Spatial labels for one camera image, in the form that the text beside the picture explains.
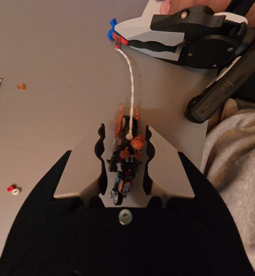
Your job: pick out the lego motorcycle model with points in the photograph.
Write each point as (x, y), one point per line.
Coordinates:
(127, 168)

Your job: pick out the blue red lego minifigure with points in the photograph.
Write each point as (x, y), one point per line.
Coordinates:
(118, 38)

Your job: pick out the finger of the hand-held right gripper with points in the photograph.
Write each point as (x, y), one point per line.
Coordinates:
(166, 55)
(138, 30)

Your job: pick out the person's right hand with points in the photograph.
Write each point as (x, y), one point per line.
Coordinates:
(183, 4)

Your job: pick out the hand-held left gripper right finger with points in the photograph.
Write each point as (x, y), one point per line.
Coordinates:
(170, 172)

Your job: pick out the red round lego stud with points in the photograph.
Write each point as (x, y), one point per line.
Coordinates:
(10, 188)

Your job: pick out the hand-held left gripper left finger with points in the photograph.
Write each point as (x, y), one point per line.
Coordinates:
(80, 172)

